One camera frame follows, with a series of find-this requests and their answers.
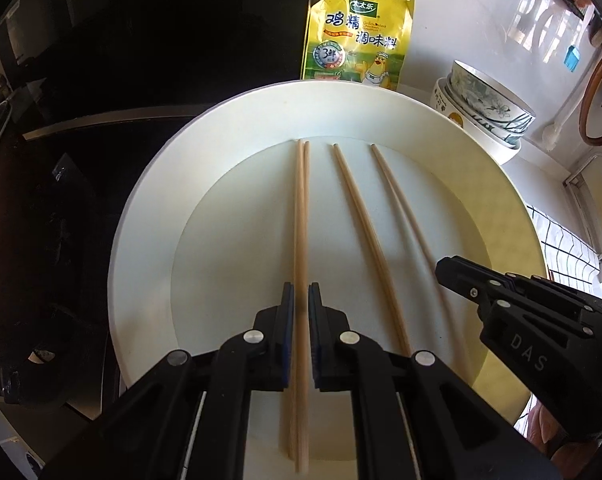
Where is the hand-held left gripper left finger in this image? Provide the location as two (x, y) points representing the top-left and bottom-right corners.
(40, 282), (296, 480)

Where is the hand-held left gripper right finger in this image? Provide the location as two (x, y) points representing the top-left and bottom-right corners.
(308, 282), (564, 480)

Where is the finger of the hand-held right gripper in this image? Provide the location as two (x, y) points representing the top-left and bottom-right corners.
(435, 255), (590, 339)
(510, 273), (602, 324)

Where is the light wooden chopstick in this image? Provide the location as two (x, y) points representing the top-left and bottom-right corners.
(331, 143), (413, 358)
(370, 143), (476, 381)
(293, 141), (312, 473)
(281, 139), (304, 466)

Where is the large white plate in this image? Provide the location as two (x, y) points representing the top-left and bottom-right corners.
(107, 79), (549, 480)

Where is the person's right hand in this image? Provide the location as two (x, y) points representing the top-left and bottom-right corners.
(527, 401), (572, 467)

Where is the white black-checked cloth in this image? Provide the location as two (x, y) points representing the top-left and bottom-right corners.
(513, 201), (602, 433)

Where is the large-flowered porcelain bowl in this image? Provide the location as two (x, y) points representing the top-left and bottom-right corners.
(443, 59), (538, 144)

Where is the white cartoon-print bowl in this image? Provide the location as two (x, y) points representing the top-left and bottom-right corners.
(432, 77), (523, 166)

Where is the round wooden hoop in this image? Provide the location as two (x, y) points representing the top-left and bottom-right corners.
(579, 49), (602, 147)

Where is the yellow seasoning pouch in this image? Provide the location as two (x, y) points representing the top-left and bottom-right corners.
(301, 0), (416, 94)

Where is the black glass cooktop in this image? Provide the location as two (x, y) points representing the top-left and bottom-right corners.
(0, 0), (328, 423)

